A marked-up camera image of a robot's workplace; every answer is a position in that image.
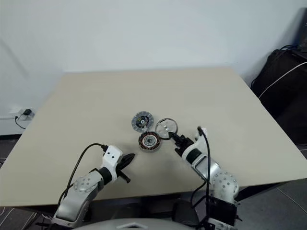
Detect black fabric bag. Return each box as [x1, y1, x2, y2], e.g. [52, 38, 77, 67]
[251, 45, 307, 150]

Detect dark monitor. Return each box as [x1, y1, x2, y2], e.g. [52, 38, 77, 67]
[297, 7, 307, 52]

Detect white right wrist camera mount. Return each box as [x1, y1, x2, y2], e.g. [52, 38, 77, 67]
[180, 126, 209, 165]

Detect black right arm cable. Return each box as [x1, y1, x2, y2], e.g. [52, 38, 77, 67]
[190, 126, 213, 230]

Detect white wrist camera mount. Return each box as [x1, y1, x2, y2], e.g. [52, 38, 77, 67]
[180, 126, 209, 165]
[102, 145, 123, 181]

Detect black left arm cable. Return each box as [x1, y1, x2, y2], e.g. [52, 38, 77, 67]
[57, 143, 108, 209]

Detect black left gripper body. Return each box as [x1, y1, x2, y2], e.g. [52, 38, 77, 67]
[116, 155, 132, 184]

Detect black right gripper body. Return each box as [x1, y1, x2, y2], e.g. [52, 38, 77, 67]
[175, 135, 194, 156]

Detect white cable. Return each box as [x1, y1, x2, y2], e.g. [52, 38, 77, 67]
[259, 61, 307, 99]

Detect silver robot torso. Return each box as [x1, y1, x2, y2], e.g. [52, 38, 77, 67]
[79, 212, 202, 230]

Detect grey round motor lid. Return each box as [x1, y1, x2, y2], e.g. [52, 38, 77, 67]
[155, 117, 178, 140]

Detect motor housing with copper windings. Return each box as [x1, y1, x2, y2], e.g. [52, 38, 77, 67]
[138, 132, 162, 152]

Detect black adapter cord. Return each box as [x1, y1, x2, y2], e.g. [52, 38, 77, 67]
[14, 115, 27, 130]

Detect white power strip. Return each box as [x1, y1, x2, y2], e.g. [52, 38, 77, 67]
[0, 107, 35, 120]

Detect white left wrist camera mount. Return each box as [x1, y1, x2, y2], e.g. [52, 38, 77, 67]
[102, 145, 123, 181]

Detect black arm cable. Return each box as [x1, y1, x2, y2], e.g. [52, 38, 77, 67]
[57, 143, 108, 209]
[190, 126, 213, 230]

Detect silver spoked rotor disc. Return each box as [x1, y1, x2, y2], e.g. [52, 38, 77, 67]
[131, 111, 154, 133]

